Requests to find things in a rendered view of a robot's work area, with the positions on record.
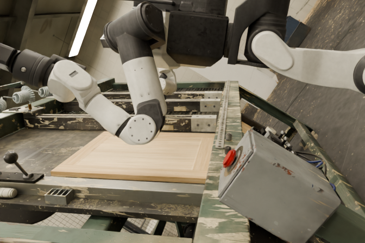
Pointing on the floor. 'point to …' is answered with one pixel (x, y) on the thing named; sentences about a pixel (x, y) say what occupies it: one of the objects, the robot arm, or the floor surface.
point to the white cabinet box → (241, 76)
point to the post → (344, 226)
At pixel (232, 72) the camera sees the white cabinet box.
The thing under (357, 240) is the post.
